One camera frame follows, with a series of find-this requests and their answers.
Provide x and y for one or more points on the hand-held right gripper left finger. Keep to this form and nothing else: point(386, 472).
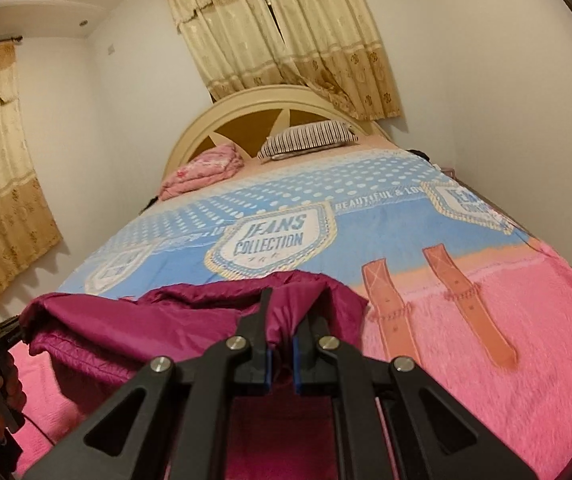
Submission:
point(266, 360)

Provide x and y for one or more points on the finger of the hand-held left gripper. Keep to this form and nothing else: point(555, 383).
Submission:
point(11, 329)

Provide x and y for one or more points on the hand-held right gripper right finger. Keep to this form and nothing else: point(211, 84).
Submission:
point(297, 365)

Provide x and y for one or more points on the magenta puffer jacket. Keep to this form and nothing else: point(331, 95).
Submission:
point(166, 320)

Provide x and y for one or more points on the person's left hand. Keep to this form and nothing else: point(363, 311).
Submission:
point(8, 390)

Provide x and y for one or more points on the wide beige floral curtain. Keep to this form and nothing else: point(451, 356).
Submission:
point(1, 170)

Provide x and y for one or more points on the pink and blue printed blanket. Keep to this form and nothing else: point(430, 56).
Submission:
point(465, 260)

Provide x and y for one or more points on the folded pink floral quilt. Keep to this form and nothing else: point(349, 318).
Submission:
point(201, 170)

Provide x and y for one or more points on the striped pillow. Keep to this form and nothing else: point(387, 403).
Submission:
point(306, 137)

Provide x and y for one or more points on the cream wooden headboard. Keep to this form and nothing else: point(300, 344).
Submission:
point(236, 115)

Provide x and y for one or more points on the beige floral curtain panel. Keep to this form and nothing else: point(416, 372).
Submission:
point(226, 25)
point(336, 35)

